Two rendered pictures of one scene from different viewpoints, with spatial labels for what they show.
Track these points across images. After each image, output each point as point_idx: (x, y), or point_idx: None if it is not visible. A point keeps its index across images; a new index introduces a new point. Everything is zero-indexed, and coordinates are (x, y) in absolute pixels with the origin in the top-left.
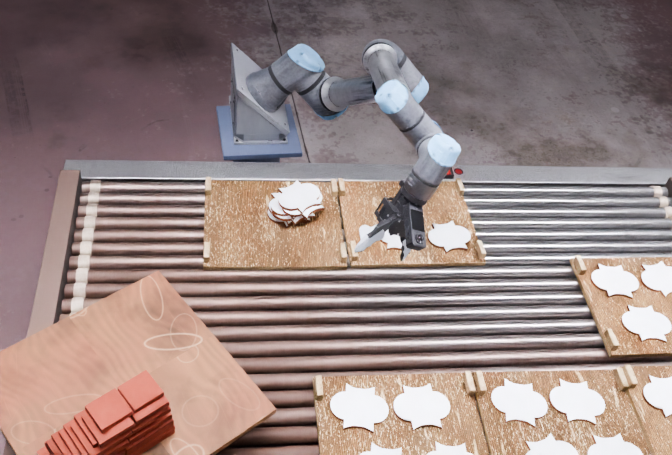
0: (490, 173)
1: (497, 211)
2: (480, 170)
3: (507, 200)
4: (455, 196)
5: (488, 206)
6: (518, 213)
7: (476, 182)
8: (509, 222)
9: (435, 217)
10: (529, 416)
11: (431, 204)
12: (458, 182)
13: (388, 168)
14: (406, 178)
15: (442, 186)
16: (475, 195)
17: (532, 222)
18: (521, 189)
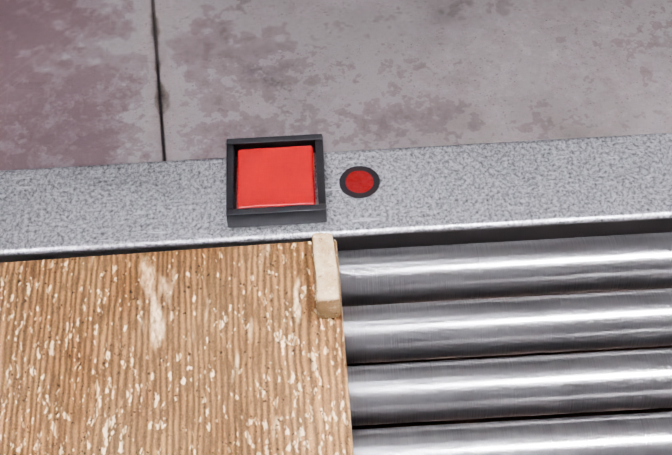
0: (502, 181)
1: (501, 387)
2: (459, 169)
3: (558, 321)
4: (302, 324)
5: (470, 352)
6: (604, 390)
7: (431, 231)
8: (550, 449)
9: (176, 453)
10: None
11: (176, 377)
12: (316, 257)
13: (52, 189)
14: (116, 233)
15: (254, 273)
16: (419, 296)
17: (666, 442)
18: (633, 256)
